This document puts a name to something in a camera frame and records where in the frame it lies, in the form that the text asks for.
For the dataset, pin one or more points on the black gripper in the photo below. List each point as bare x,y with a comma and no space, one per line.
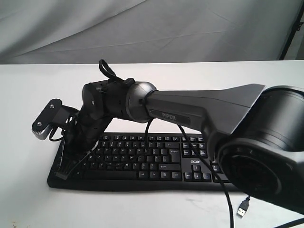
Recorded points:
81,136

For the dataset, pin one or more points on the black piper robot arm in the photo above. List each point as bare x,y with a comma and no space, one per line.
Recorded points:
255,134

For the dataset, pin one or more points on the grey backdrop cloth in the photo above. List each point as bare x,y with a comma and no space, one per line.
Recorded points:
143,31

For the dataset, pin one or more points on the black light stand pole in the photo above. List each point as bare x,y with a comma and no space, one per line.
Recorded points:
294,28

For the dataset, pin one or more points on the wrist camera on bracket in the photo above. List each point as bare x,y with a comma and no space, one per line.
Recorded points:
54,115

